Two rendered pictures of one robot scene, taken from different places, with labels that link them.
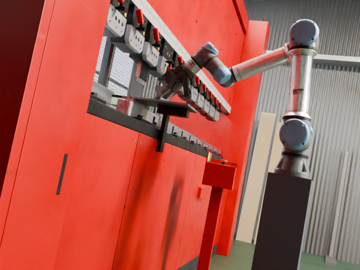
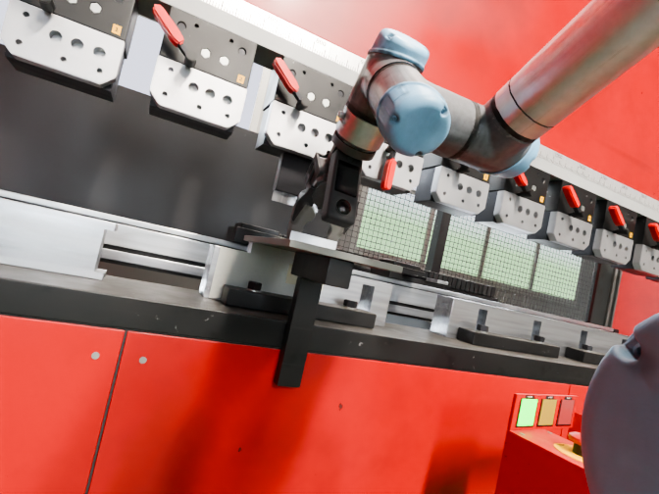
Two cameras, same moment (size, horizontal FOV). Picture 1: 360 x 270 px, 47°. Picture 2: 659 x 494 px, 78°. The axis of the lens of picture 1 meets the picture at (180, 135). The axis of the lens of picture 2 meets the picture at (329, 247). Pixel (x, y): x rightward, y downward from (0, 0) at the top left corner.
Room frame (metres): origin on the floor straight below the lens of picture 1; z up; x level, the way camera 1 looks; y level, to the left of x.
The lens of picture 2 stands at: (1.45, -0.43, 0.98)
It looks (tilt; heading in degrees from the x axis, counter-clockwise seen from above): 3 degrees up; 48
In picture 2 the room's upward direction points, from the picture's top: 13 degrees clockwise
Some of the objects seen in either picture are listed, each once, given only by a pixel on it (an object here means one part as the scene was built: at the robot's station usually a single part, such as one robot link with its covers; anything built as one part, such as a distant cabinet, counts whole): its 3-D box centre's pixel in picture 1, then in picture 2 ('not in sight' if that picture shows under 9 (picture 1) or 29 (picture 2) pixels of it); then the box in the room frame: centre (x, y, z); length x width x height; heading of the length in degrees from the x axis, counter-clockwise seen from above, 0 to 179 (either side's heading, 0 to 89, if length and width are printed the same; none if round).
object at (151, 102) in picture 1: (166, 104); (313, 252); (1.88, 0.09, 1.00); 0.26 x 0.18 x 0.01; 73
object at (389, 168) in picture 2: (167, 69); (388, 167); (2.05, 0.12, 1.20); 0.04 x 0.02 x 0.10; 73
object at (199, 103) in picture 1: (196, 94); (604, 232); (2.86, -0.06, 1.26); 0.15 x 0.09 x 0.17; 163
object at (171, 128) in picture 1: (196, 144); (637, 353); (3.13, -0.14, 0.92); 1.68 x 0.06 x 0.10; 163
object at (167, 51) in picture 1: (159, 58); (385, 149); (2.09, 0.18, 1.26); 0.15 x 0.09 x 0.17; 163
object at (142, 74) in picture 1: (142, 73); (300, 183); (1.93, 0.23, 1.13); 0.10 x 0.02 x 0.10; 163
